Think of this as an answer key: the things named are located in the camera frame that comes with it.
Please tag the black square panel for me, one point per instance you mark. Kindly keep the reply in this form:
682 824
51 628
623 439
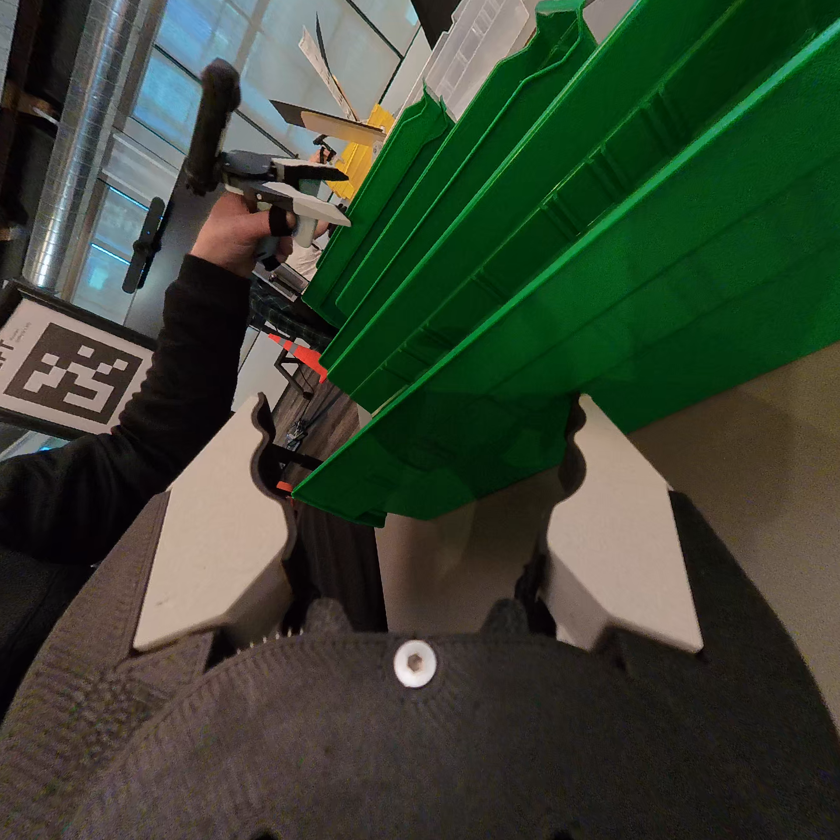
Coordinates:
433 8

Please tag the stack of nested green bins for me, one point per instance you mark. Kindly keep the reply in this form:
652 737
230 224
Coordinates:
472 164

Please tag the silver ventilation duct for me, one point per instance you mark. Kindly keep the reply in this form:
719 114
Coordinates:
85 131

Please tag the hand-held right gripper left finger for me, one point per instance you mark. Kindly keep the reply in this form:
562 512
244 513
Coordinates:
216 558

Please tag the clear plastic crate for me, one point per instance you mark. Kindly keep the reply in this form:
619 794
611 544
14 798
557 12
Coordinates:
472 46

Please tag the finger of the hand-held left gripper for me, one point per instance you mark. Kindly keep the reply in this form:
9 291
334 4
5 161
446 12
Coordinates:
308 208
308 169

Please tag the framed marker tag board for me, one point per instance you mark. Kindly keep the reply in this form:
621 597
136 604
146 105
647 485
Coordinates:
72 367

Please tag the green plastic bin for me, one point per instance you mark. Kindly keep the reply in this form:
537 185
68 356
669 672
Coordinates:
656 295
374 216

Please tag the person's left forearm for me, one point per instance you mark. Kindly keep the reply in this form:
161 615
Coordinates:
164 394

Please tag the yellow box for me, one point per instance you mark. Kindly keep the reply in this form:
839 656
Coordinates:
367 144

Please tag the orange traffic cone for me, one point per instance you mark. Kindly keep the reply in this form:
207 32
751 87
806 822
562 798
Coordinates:
305 358

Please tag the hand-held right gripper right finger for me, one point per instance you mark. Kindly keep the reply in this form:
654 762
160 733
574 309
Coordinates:
623 558

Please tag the large glass window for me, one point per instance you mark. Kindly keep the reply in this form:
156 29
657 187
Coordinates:
262 46

